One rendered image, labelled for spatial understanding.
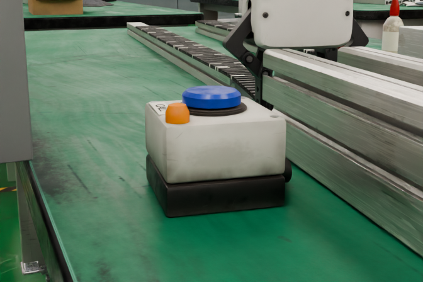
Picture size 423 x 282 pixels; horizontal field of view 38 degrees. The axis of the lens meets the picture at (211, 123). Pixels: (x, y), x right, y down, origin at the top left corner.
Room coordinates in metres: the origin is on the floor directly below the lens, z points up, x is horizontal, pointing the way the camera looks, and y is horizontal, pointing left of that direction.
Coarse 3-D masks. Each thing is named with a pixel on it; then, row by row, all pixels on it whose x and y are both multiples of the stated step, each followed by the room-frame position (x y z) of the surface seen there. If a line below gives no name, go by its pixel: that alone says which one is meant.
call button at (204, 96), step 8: (192, 88) 0.41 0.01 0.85; (200, 88) 0.41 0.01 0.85; (208, 88) 0.41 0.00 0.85; (216, 88) 0.41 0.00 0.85; (224, 88) 0.41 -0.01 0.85; (232, 88) 0.41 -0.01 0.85; (184, 96) 0.40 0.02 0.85; (192, 96) 0.39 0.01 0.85; (200, 96) 0.39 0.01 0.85; (208, 96) 0.39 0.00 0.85; (216, 96) 0.39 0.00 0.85; (224, 96) 0.39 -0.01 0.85; (232, 96) 0.39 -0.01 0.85; (240, 96) 0.40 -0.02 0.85; (192, 104) 0.39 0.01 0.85; (200, 104) 0.39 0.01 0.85; (208, 104) 0.39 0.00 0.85; (216, 104) 0.39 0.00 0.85; (224, 104) 0.39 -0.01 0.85; (232, 104) 0.39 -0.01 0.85
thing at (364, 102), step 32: (288, 64) 0.49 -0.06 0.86; (320, 64) 0.45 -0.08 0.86; (352, 64) 0.54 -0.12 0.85; (384, 64) 0.49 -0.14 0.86; (416, 64) 0.45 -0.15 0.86; (288, 96) 0.49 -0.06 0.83; (320, 96) 0.45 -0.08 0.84; (352, 96) 0.38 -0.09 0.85; (384, 96) 0.35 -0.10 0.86; (416, 96) 0.32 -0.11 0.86; (288, 128) 0.48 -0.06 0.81; (320, 128) 0.43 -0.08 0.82; (352, 128) 0.38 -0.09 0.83; (384, 128) 0.35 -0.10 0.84; (416, 128) 0.33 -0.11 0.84; (320, 160) 0.42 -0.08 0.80; (352, 160) 0.38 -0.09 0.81; (384, 160) 0.34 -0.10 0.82; (416, 160) 0.31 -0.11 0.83; (352, 192) 0.38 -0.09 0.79; (384, 192) 0.34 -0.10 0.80; (416, 192) 0.33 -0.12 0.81; (384, 224) 0.34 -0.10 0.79; (416, 224) 0.31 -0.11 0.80
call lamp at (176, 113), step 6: (168, 108) 0.37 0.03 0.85; (174, 108) 0.37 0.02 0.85; (180, 108) 0.37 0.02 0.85; (186, 108) 0.37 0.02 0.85; (168, 114) 0.37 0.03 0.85; (174, 114) 0.36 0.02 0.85; (180, 114) 0.36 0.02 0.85; (186, 114) 0.37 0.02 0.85; (168, 120) 0.37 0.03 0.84; (174, 120) 0.36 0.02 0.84; (180, 120) 0.36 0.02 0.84; (186, 120) 0.37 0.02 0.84
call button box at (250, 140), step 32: (160, 128) 0.37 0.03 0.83; (192, 128) 0.36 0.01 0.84; (224, 128) 0.37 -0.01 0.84; (256, 128) 0.37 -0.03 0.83; (160, 160) 0.38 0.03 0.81; (192, 160) 0.36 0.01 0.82; (224, 160) 0.37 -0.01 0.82; (256, 160) 0.37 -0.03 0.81; (288, 160) 0.42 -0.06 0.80; (160, 192) 0.38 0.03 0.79; (192, 192) 0.36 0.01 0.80; (224, 192) 0.37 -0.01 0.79; (256, 192) 0.37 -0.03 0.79
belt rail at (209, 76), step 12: (132, 24) 1.61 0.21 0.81; (144, 24) 1.61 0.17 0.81; (132, 36) 1.57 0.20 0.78; (144, 36) 1.39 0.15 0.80; (156, 48) 1.24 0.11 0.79; (168, 48) 1.12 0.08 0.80; (180, 60) 1.02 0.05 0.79; (192, 60) 0.94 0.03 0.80; (192, 72) 0.94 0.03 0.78; (204, 72) 0.89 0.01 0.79; (216, 72) 0.81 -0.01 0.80; (216, 84) 0.81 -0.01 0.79; (228, 84) 0.75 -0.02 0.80
